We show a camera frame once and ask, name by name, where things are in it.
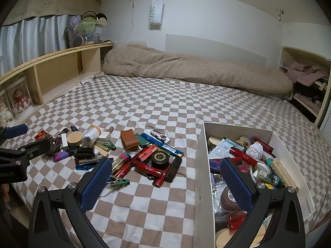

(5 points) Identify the checkered bed sheet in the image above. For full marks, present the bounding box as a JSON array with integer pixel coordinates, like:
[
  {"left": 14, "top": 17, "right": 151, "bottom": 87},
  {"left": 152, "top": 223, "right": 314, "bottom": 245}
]
[{"left": 0, "top": 74, "right": 331, "bottom": 248}]

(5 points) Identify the beige printed valance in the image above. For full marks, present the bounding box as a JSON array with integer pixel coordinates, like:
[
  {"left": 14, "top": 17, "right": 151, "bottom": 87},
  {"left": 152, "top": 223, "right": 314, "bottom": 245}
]
[{"left": 2, "top": 0, "right": 101, "bottom": 26}]

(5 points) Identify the wooden disc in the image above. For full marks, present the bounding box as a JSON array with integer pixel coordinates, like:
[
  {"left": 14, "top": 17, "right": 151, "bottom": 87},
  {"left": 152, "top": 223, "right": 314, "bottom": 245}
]
[{"left": 215, "top": 223, "right": 267, "bottom": 248}]

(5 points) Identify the purple pink gradient lighter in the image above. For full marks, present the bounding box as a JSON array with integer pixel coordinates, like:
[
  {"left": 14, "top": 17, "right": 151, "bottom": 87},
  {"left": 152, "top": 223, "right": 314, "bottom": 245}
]
[{"left": 53, "top": 151, "right": 70, "bottom": 163}]

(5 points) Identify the white black patterned lighter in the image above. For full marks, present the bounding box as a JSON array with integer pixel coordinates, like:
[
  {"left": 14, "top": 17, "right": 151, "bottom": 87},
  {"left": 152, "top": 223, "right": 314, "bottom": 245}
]
[{"left": 150, "top": 129, "right": 171, "bottom": 144}]

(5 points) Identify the white crinkled plastic bundle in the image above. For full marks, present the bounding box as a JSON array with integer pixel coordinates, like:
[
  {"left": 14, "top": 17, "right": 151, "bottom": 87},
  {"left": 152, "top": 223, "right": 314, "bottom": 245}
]
[{"left": 82, "top": 125, "right": 102, "bottom": 147}]

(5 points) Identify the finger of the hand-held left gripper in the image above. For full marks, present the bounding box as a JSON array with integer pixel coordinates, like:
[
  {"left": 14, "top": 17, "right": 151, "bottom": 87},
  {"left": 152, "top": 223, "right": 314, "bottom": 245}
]
[
  {"left": 0, "top": 138, "right": 52, "bottom": 161},
  {"left": 0, "top": 123, "right": 28, "bottom": 145}
]

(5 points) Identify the white wall cable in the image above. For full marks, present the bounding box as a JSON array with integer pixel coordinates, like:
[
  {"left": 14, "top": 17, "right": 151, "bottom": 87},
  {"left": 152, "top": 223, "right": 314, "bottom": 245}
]
[{"left": 126, "top": 0, "right": 138, "bottom": 43}]

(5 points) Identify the yellow transparent lighter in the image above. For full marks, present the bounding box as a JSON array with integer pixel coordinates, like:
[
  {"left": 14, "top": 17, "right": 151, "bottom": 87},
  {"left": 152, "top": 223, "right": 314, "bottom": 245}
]
[{"left": 111, "top": 154, "right": 131, "bottom": 173}]

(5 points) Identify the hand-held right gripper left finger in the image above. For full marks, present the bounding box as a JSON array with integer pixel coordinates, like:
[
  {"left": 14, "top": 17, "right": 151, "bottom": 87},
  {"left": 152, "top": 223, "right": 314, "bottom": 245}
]
[{"left": 28, "top": 157, "right": 114, "bottom": 248}]

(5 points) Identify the green packet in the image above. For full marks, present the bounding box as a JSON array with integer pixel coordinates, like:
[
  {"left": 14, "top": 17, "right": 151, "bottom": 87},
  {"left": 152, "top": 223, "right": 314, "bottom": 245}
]
[{"left": 258, "top": 172, "right": 285, "bottom": 187}]

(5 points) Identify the white wall panel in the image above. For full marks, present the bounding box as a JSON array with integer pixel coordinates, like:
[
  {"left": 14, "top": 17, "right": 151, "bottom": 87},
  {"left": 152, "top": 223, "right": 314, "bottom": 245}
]
[{"left": 165, "top": 33, "right": 267, "bottom": 69}]

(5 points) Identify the beige quilted blanket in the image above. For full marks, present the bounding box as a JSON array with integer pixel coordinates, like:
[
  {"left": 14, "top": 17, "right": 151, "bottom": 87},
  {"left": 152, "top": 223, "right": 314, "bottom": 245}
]
[{"left": 102, "top": 41, "right": 294, "bottom": 101}]

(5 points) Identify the brown leather case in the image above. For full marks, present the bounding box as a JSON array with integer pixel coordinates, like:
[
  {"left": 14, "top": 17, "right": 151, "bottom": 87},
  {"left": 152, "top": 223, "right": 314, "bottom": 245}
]
[{"left": 120, "top": 130, "right": 140, "bottom": 151}]

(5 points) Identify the red cigarette box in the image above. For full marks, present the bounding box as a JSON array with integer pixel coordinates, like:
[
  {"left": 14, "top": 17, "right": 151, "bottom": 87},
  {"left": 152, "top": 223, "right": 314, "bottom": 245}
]
[{"left": 34, "top": 130, "right": 51, "bottom": 142}]

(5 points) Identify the beige rope coil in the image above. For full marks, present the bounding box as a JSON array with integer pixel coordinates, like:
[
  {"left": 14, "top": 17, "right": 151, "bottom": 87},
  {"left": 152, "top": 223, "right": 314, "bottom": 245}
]
[{"left": 235, "top": 136, "right": 251, "bottom": 149}]

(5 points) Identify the wooden sticks bundle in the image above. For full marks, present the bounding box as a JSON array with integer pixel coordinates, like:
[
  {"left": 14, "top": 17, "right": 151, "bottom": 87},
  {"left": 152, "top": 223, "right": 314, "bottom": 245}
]
[{"left": 271, "top": 157, "right": 300, "bottom": 193}]

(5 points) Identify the pink clothes pile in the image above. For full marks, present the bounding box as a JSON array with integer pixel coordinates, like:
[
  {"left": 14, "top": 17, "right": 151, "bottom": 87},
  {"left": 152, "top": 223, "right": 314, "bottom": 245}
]
[{"left": 284, "top": 61, "right": 329, "bottom": 87}]

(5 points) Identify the hanging white bag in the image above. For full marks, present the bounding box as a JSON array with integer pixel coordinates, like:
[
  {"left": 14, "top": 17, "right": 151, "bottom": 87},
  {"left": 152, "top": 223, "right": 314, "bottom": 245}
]
[{"left": 149, "top": 0, "right": 165, "bottom": 30}]

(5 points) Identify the white lace cloth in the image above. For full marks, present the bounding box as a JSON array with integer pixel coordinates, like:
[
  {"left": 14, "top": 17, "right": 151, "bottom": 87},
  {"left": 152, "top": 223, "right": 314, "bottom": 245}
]
[{"left": 245, "top": 142, "right": 264, "bottom": 161}]

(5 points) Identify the dark teal lighter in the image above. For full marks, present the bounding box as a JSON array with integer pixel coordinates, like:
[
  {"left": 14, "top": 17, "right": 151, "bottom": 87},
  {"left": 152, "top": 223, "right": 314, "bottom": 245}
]
[{"left": 134, "top": 133, "right": 156, "bottom": 145}]

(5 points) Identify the brown roll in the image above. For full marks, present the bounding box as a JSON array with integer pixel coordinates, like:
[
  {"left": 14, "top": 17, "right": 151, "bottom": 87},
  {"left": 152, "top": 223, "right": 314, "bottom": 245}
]
[{"left": 220, "top": 187, "right": 237, "bottom": 211}]

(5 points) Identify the round wooden lid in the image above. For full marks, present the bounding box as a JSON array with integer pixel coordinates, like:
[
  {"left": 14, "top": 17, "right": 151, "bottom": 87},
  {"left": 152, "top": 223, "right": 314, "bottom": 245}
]
[{"left": 67, "top": 131, "right": 83, "bottom": 148}]

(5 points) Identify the red doll in frame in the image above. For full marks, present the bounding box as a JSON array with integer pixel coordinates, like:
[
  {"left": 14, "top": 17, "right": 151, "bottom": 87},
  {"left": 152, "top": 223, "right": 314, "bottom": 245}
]
[{"left": 5, "top": 80, "right": 33, "bottom": 118}]

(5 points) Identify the silver lighter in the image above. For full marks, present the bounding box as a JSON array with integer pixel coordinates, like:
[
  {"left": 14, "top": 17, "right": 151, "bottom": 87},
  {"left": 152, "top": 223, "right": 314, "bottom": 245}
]
[{"left": 79, "top": 155, "right": 104, "bottom": 166}]

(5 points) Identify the red rectangular box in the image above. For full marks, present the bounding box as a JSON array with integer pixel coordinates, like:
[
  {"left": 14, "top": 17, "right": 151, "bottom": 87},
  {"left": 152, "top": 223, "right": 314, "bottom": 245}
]
[{"left": 252, "top": 136, "right": 275, "bottom": 154}]

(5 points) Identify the grey striped curtain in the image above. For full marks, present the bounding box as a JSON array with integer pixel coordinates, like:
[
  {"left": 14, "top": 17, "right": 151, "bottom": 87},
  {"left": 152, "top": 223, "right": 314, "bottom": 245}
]
[{"left": 0, "top": 14, "right": 71, "bottom": 76}]

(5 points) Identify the face mask packet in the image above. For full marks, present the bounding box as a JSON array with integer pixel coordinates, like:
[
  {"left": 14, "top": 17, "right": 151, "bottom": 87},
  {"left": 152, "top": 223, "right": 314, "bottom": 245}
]
[{"left": 208, "top": 138, "right": 235, "bottom": 160}]

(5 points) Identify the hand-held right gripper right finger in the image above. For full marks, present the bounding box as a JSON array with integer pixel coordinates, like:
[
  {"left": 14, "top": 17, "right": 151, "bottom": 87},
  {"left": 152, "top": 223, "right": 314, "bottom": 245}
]
[{"left": 220, "top": 157, "right": 307, "bottom": 248}]

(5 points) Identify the red lighter gold print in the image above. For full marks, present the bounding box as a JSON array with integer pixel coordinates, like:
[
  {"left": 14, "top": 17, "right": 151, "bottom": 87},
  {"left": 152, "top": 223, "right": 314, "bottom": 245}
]
[{"left": 132, "top": 160, "right": 163, "bottom": 177}]

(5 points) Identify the closet shelf unit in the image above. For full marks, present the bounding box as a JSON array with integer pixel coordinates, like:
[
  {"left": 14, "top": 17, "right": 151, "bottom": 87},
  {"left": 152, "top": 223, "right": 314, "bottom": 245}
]
[{"left": 279, "top": 46, "right": 331, "bottom": 128}]

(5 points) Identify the white shoe box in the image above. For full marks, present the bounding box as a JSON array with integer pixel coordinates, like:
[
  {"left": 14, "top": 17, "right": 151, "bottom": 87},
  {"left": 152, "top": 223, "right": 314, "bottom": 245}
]
[{"left": 195, "top": 121, "right": 317, "bottom": 248}]

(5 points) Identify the red long lighter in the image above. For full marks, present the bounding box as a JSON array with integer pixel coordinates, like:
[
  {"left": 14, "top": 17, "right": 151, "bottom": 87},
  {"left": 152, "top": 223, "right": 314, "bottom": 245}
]
[
  {"left": 112, "top": 161, "right": 133, "bottom": 179},
  {"left": 230, "top": 146, "right": 258, "bottom": 166},
  {"left": 154, "top": 165, "right": 173, "bottom": 188}
]

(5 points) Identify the black round tin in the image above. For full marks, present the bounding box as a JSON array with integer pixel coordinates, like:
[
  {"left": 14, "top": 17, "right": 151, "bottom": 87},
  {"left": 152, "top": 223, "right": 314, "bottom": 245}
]
[{"left": 151, "top": 151, "right": 171, "bottom": 169}]

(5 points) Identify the green clip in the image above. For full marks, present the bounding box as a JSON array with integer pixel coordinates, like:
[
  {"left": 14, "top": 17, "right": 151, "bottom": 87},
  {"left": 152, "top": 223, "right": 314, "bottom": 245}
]
[
  {"left": 97, "top": 139, "right": 117, "bottom": 152},
  {"left": 110, "top": 177, "right": 130, "bottom": 188}
]

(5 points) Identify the dark maroon lighter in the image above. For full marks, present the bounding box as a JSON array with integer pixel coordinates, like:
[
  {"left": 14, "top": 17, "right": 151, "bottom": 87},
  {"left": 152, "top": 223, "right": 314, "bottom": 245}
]
[{"left": 164, "top": 157, "right": 183, "bottom": 183}]

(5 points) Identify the purple box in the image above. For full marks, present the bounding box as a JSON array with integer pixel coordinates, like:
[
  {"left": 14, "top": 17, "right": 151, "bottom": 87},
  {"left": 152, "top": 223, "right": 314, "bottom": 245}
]
[{"left": 209, "top": 160, "right": 223, "bottom": 174}]

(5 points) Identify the brown hair claw clip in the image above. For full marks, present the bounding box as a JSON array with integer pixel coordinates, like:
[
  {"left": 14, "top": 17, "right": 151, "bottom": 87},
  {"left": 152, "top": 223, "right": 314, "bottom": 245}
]
[{"left": 47, "top": 136, "right": 63, "bottom": 156}]

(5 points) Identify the red flat lighter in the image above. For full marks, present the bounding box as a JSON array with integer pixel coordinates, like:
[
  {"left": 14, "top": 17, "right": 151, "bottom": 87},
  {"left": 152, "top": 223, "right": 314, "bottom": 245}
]
[{"left": 131, "top": 145, "right": 158, "bottom": 164}]

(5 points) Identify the white round container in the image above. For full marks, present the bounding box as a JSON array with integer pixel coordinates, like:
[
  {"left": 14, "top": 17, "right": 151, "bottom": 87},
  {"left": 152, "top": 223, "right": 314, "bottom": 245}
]
[{"left": 252, "top": 160, "right": 272, "bottom": 182}]

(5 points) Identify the wooden headboard shelf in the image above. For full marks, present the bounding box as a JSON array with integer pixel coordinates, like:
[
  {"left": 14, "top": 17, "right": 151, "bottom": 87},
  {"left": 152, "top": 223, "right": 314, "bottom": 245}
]
[{"left": 0, "top": 43, "right": 114, "bottom": 124}]

